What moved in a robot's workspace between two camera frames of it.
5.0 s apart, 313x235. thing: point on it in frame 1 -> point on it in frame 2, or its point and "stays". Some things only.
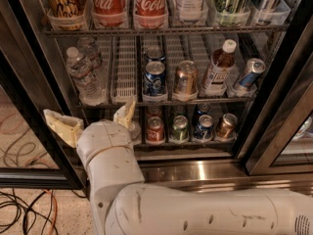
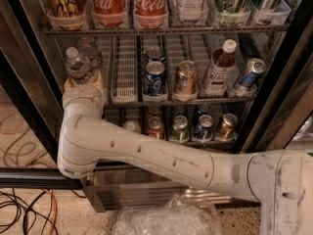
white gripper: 104,137 -> 82,91
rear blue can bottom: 203,109 stays
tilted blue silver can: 254,68 stays
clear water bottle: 90,85 stays
